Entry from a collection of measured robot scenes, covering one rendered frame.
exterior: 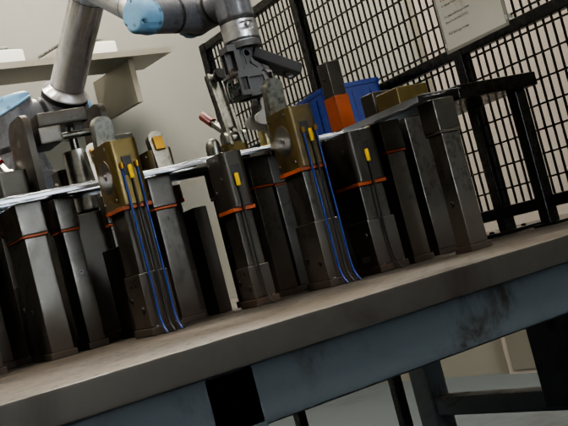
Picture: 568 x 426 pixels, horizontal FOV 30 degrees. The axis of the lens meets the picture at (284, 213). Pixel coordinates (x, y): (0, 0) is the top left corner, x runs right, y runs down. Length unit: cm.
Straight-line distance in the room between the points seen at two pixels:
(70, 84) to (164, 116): 322
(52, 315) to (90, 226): 32
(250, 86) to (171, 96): 379
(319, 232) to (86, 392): 90
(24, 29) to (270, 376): 448
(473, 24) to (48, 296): 115
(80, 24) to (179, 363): 152
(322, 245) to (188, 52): 417
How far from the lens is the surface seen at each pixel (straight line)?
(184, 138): 590
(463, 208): 197
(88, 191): 211
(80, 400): 116
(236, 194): 195
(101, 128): 193
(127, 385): 118
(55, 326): 196
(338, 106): 251
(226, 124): 236
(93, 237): 221
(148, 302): 184
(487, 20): 246
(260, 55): 220
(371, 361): 142
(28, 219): 196
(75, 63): 265
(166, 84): 594
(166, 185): 206
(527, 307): 163
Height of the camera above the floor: 77
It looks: 3 degrees up
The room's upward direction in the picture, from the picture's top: 14 degrees counter-clockwise
